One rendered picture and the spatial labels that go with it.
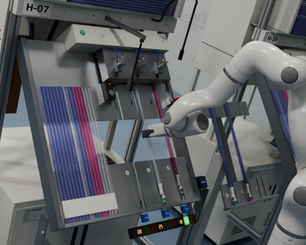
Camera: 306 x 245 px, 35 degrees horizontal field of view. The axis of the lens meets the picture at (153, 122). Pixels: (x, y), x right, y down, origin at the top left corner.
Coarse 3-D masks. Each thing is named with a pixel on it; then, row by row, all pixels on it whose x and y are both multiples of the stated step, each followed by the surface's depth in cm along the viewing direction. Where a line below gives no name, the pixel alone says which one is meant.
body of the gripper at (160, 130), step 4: (156, 124) 193; (160, 124) 192; (148, 128) 196; (152, 128) 194; (156, 128) 193; (160, 128) 191; (164, 128) 191; (156, 132) 193; (160, 132) 192; (164, 132) 191; (152, 136) 195; (156, 136) 194; (160, 136) 195; (164, 136) 196
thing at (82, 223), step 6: (198, 198) 209; (168, 204) 198; (174, 204) 200; (180, 204) 202; (138, 210) 187; (144, 210) 189; (150, 210) 192; (108, 216) 178; (114, 216) 180; (120, 216) 181; (126, 216) 191; (78, 222) 170; (84, 222) 171; (90, 222) 173; (96, 222) 179; (66, 228) 171
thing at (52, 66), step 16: (32, 48) 184; (48, 48) 188; (64, 48) 193; (32, 64) 182; (48, 64) 186; (64, 64) 191; (80, 64) 196; (48, 80) 184; (64, 80) 188; (80, 80) 193; (96, 80) 198; (96, 96) 196; (128, 96) 206; (144, 96) 212; (160, 96) 218; (96, 112) 193; (112, 112) 198; (128, 112) 203; (144, 112) 209
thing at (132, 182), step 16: (160, 160) 206; (176, 160) 212; (112, 176) 188; (128, 176) 192; (144, 176) 197; (160, 176) 203; (128, 192) 190; (144, 192) 195; (176, 192) 205; (192, 192) 211; (128, 208) 187; (144, 208) 192; (64, 224) 168
